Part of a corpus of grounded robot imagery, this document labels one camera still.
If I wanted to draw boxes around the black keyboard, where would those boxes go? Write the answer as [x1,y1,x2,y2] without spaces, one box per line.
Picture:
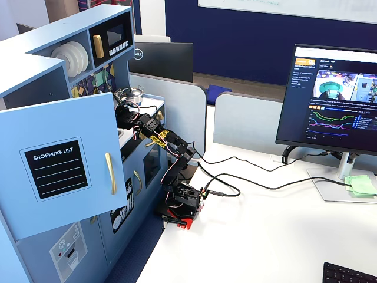
[322,261,377,283]

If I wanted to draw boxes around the lit computer monitor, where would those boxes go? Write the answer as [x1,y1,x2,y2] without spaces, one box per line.
[275,44,377,154]

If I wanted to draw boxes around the dark monitor behind kitchen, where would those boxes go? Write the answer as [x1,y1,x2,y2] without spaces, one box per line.
[16,22,37,35]

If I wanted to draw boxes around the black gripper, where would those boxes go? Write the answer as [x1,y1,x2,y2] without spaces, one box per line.
[115,101,142,131]

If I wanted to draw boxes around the silver toy pot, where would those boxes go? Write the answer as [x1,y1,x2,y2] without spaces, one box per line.
[123,85,145,106]

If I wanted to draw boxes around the red and black arm base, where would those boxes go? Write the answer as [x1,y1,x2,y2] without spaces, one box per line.
[155,203,204,231]

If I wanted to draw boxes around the black Dell monitor back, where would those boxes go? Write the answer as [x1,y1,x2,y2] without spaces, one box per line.
[128,42,194,83]

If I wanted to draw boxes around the gold microwave handle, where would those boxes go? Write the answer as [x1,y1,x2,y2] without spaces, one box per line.
[92,34,105,60]

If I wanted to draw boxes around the blue cupboard door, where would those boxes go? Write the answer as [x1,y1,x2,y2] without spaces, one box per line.
[0,91,128,241]

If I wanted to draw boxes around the grey desk divider panel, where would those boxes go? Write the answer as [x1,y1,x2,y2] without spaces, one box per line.
[128,73,207,159]
[212,91,284,162]

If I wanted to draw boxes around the whiteboard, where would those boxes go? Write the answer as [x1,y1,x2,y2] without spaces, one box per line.
[197,0,377,25]

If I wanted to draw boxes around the gold dishwasher door handle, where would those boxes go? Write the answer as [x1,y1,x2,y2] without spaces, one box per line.
[133,170,143,196]

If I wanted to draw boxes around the black toy microwave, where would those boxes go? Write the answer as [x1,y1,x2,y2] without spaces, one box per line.
[88,13,133,69]

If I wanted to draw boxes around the black cable across stand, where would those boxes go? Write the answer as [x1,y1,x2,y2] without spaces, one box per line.
[197,161,377,198]

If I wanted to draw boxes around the silver monitor stand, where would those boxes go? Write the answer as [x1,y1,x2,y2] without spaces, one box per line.
[306,152,377,204]

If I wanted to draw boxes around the green sticky notes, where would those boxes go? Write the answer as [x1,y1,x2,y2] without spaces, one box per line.
[344,174,377,198]

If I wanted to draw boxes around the long gold door handle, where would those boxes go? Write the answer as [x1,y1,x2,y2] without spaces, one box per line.
[104,152,118,196]

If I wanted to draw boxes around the blue toy kitchen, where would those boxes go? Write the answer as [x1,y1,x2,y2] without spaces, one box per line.
[0,4,167,283]

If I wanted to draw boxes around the white toy plate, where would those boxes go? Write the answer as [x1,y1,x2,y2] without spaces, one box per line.
[66,41,87,73]
[51,45,78,77]
[70,40,90,71]
[60,43,82,74]

